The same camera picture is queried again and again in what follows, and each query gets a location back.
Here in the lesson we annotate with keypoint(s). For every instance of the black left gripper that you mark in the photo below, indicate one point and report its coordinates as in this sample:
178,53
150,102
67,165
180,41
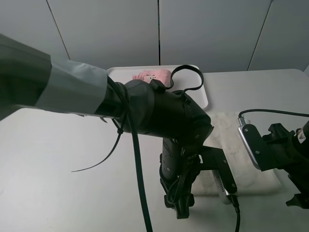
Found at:
179,167

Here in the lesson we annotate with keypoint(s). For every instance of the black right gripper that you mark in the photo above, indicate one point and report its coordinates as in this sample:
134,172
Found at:
291,149

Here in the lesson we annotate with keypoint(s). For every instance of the cream white terry towel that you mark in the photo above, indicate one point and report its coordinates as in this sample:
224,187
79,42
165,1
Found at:
225,136

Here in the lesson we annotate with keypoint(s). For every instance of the pink terry towel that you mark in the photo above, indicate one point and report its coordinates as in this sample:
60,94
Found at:
162,75

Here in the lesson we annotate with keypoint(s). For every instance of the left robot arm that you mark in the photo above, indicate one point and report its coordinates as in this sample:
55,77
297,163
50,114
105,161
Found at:
30,78

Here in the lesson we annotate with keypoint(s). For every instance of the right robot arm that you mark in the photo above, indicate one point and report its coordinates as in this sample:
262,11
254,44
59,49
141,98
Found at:
290,151

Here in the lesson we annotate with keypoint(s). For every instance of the white rectangular plastic tray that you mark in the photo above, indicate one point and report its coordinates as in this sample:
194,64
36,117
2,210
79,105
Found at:
182,79

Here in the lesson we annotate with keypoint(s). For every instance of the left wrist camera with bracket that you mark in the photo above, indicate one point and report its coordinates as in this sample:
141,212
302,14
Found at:
213,159

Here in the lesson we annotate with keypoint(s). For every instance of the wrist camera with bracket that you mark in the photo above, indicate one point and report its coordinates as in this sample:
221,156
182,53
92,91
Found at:
259,152
213,159

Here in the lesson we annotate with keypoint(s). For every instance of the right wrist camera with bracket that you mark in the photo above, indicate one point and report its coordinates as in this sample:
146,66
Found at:
259,152

